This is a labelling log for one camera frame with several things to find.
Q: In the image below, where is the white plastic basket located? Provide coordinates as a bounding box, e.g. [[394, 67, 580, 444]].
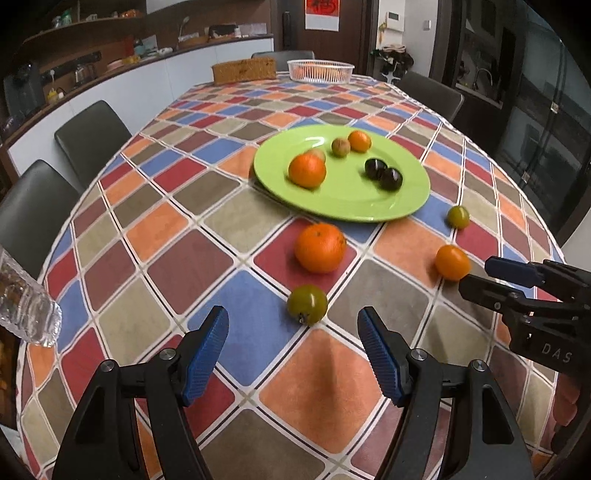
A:
[[287, 59, 355, 84]]

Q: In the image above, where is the woven wooden box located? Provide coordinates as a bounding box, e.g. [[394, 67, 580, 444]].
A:
[[212, 57, 277, 85]]

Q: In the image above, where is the dark grey chair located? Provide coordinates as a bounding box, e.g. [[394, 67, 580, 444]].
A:
[[252, 50, 315, 61], [396, 71, 465, 123], [0, 159, 81, 280], [54, 100, 133, 190]]

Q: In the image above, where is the checkered colourful tablecloth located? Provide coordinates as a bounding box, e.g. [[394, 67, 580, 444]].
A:
[[16, 74, 566, 480]]

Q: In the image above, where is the person's right hand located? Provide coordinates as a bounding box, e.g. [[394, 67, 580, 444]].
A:
[[551, 374, 585, 456]]

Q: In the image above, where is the large orange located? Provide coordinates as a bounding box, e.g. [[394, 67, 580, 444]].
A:
[[288, 152, 327, 188]]

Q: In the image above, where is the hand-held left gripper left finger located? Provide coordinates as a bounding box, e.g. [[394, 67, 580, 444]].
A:
[[52, 305, 230, 480]]

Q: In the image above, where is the heap of small oranges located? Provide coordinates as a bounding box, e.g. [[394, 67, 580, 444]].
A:
[[295, 65, 347, 80]]

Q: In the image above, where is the white kitchen counter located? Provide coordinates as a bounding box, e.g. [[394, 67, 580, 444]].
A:
[[0, 33, 275, 176]]

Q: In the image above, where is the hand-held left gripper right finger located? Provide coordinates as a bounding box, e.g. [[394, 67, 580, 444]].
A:
[[358, 307, 532, 480]]

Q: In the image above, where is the small green tomato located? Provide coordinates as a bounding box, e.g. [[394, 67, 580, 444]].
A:
[[446, 205, 470, 229]]

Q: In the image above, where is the pile of clothes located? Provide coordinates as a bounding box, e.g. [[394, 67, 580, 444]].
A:
[[372, 45, 415, 81]]

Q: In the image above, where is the green orange tomato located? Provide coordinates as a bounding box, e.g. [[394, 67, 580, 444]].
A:
[[287, 285, 328, 325]]

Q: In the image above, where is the red and white door poster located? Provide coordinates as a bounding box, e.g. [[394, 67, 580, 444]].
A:
[[305, 0, 340, 32]]

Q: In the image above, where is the glass sliding door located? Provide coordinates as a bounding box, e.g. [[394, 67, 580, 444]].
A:
[[489, 0, 591, 232]]

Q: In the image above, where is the dark brown door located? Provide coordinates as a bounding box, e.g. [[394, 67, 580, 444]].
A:
[[272, 0, 375, 77]]

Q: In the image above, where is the green plate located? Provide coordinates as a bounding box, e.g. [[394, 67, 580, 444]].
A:
[[253, 124, 431, 223]]

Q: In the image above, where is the clear plastic water bottle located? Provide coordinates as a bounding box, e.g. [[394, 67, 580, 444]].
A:
[[0, 247, 63, 348]]

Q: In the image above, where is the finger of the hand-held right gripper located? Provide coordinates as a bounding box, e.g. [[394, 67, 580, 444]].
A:
[[485, 257, 591, 301], [458, 273, 555, 320]]

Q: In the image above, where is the black coffee machine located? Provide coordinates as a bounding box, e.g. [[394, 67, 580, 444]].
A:
[[4, 62, 45, 116]]

